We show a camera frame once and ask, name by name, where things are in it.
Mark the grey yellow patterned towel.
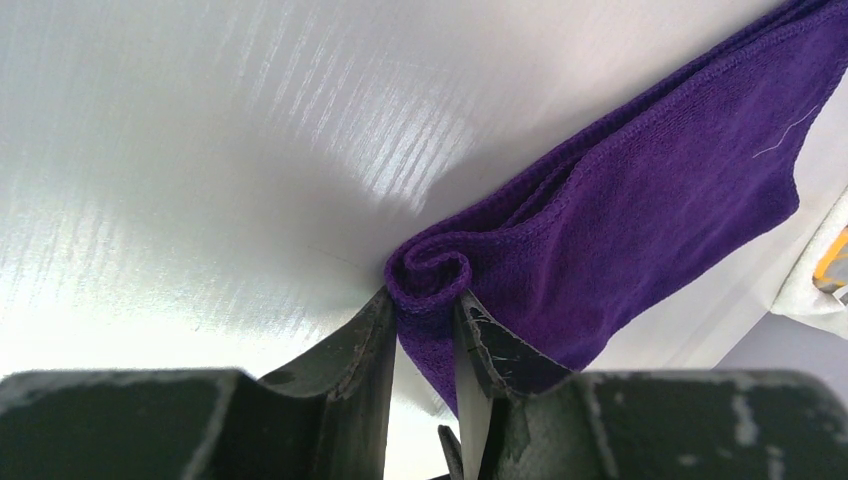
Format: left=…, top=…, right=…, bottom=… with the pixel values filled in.
left=813, top=228, right=847, bottom=294

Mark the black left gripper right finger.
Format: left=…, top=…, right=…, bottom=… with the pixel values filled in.
left=453, top=292, right=847, bottom=479

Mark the purple towel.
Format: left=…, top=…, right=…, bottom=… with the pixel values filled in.
left=385, top=1, right=847, bottom=408

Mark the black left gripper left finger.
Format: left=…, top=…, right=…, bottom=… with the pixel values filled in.
left=1, top=290, right=396, bottom=479

